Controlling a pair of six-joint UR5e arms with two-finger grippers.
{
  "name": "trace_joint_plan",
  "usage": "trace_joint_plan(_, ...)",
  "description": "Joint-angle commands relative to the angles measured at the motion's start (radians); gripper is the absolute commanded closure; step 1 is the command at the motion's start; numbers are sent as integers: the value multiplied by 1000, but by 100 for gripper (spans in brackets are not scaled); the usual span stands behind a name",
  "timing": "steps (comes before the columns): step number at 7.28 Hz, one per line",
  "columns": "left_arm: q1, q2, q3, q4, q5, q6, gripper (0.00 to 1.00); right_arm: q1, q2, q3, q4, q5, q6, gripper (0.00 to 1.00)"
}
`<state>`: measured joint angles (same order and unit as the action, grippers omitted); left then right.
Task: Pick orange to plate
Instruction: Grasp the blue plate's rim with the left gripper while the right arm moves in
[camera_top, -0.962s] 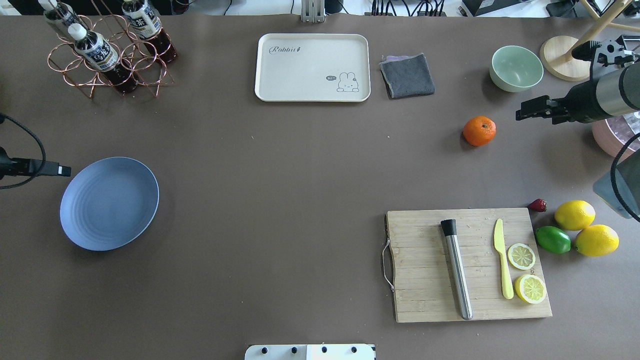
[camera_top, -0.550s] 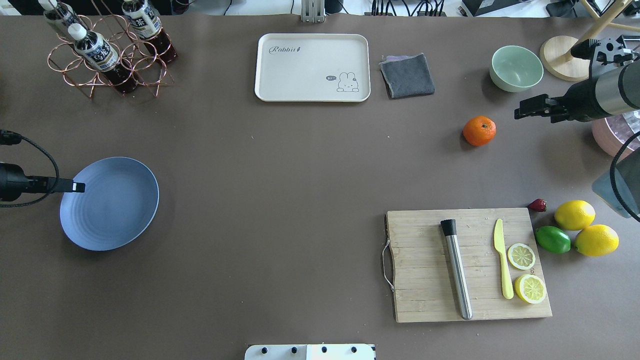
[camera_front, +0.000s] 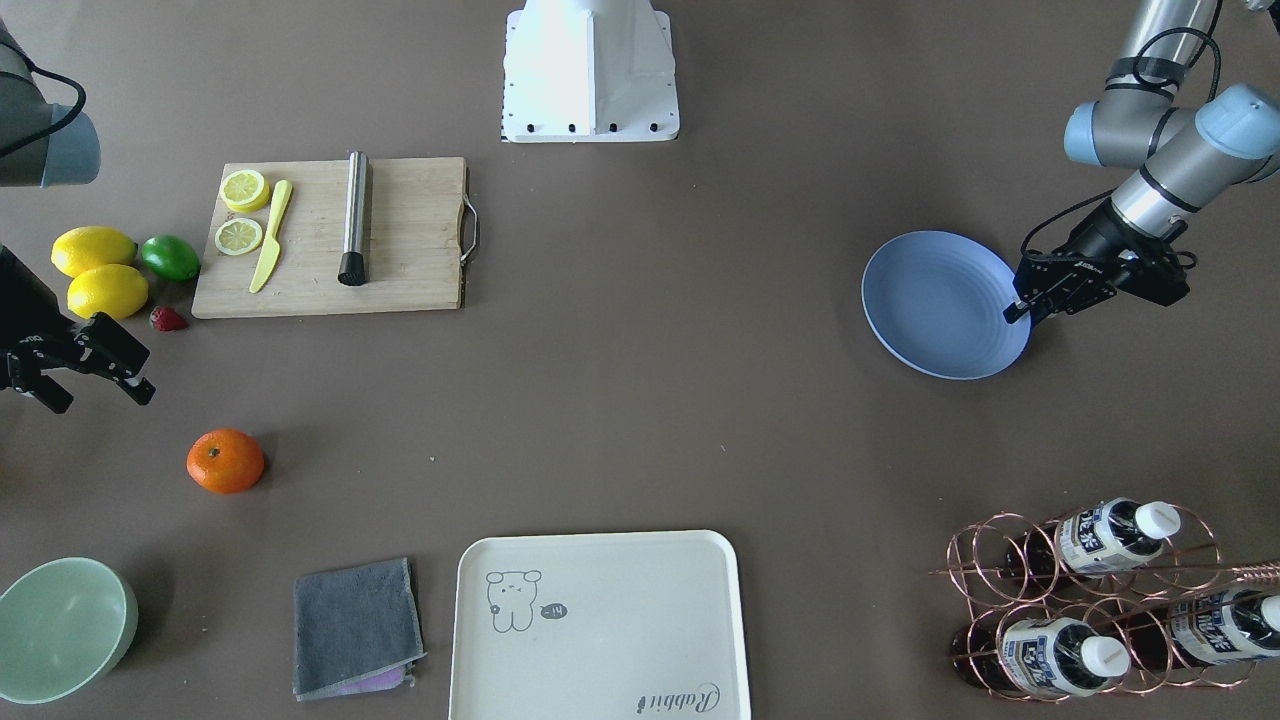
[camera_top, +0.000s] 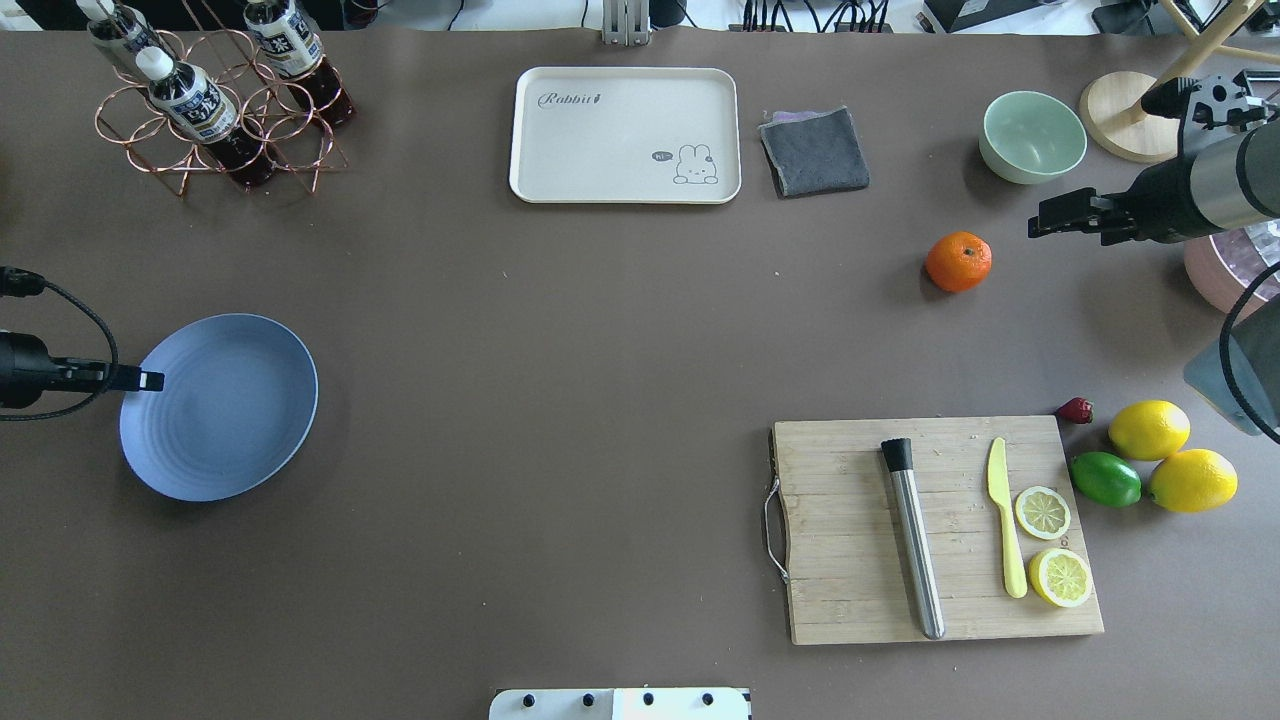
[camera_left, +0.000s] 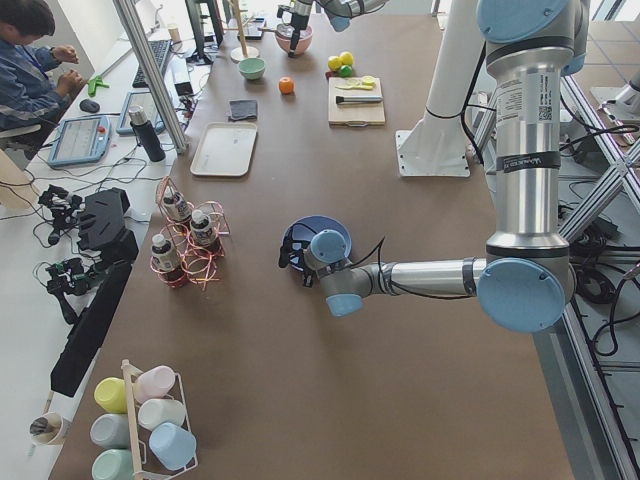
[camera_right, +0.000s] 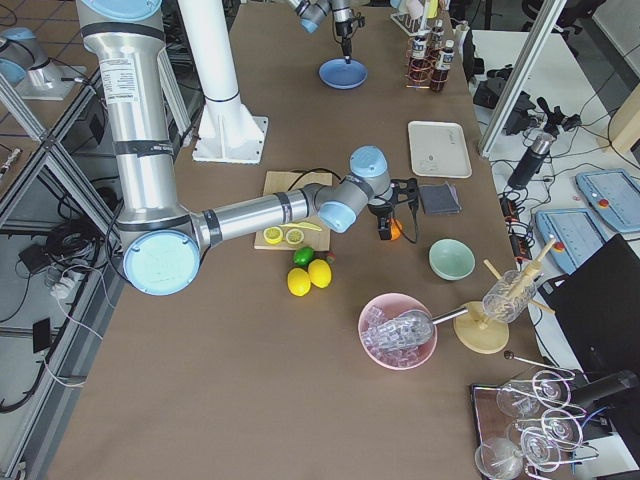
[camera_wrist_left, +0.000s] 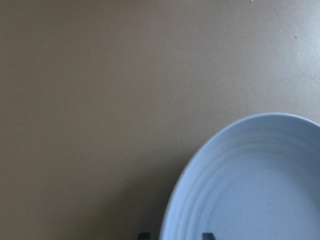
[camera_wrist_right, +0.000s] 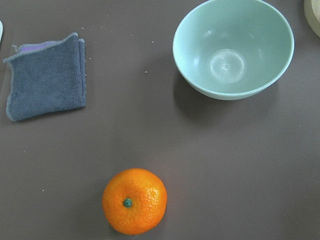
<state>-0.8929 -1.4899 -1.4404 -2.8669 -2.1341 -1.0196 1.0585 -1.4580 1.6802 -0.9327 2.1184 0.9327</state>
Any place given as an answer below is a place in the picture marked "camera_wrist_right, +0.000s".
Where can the orange mandarin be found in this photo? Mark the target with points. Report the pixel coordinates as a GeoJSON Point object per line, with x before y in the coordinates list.
{"type": "Point", "coordinates": [134, 201]}

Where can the green bowl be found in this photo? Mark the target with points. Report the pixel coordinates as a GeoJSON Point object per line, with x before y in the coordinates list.
{"type": "Point", "coordinates": [233, 49]}

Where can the grey folded cloth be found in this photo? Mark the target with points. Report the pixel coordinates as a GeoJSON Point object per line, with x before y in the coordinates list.
{"type": "Point", "coordinates": [47, 77]}

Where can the cream rabbit tray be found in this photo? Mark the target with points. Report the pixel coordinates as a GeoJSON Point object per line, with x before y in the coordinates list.
{"type": "Point", "coordinates": [1, 30]}

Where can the wooden stand with base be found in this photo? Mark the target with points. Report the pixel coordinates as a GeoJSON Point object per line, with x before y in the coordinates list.
{"type": "Point", "coordinates": [312, 15]}

